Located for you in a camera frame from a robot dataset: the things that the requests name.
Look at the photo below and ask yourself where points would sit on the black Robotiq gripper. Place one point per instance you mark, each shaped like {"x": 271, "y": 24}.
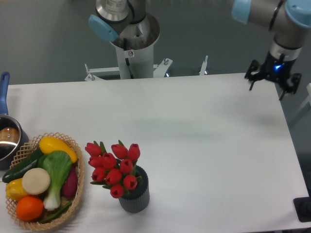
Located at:
{"x": 277, "y": 70}

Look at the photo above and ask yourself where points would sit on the beige round bun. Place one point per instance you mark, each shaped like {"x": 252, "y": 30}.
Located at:
{"x": 36, "y": 181}

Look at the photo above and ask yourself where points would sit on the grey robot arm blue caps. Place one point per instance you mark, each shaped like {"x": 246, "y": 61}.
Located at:
{"x": 290, "y": 20}

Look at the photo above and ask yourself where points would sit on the green bok choy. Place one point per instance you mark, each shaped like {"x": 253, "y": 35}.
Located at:
{"x": 58, "y": 165}

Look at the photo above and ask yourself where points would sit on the black device at table edge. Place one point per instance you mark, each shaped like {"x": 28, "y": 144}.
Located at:
{"x": 303, "y": 208}

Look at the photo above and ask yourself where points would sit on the yellow bell pepper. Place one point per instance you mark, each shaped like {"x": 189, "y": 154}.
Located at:
{"x": 15, "y": 190}

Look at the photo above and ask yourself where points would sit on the green chili pepper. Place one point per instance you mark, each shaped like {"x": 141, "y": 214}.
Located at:
{"x": 57, "y": 214}

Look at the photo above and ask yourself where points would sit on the purple sweet potato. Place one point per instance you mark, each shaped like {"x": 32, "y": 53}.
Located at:
{"x": 70, "y": 186}

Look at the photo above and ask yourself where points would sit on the green cucumber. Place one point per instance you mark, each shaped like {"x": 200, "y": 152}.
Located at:
{"x": 21, "y": 168}

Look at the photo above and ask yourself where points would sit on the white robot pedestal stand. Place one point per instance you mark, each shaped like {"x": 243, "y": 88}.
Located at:
{"x": 134, "y": 49}

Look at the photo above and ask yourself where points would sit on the yellow squash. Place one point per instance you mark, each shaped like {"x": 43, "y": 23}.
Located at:
{"x": 49, "y": 144}

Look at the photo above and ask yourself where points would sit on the blue handled saucepan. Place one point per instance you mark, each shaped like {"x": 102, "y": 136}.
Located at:
{"x": 12, "y": 136}

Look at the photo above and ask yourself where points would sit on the dark grey ribbed vase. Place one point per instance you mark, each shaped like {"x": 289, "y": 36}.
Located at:
{"x": 138, "y": 199}

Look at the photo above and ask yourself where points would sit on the white frame at right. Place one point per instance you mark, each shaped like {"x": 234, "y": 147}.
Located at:
{"x": 302, "y": 110}

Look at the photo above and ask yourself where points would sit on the orange fruit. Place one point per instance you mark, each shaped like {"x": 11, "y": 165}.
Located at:
{"x": 29, "y": 208}

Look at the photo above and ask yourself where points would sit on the woven wicker basket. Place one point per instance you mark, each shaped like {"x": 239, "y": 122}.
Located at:
{"x": 69, "y": 199}

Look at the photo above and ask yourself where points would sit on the red tulip bouquet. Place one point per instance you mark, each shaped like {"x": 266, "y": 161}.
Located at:
{"x": 114, "y": 170}

